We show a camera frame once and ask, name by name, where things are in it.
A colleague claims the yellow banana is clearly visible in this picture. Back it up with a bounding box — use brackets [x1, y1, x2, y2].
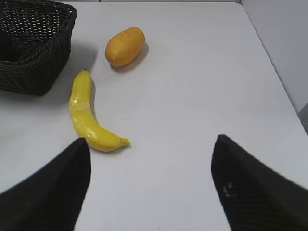
[69, 70, 130, 152]

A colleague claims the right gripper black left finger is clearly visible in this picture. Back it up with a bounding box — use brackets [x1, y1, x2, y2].
[0, 138, 91, 231]

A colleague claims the orange mango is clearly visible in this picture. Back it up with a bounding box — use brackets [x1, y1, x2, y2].
[105, 27, 145, 67]

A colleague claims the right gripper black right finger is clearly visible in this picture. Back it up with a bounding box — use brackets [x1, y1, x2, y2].
[211, 134, 308, 231]

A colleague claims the black wicker basket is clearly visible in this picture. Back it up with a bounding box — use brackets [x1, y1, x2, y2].
[0, 0, 77, 96]

